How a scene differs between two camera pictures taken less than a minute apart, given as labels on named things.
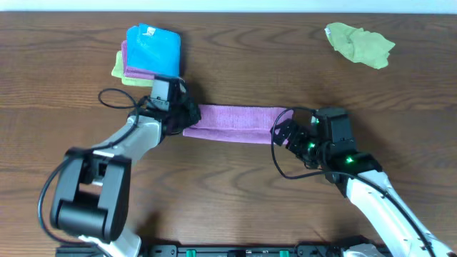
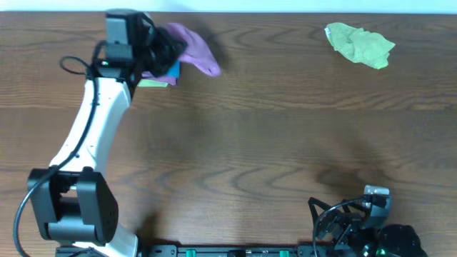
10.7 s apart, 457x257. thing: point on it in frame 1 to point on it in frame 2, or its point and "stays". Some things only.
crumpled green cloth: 363,47 stays
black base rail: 222,250 stays
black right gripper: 300,133 to 349,223
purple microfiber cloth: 250,124 to 195,52
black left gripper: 186,116 to 166,52
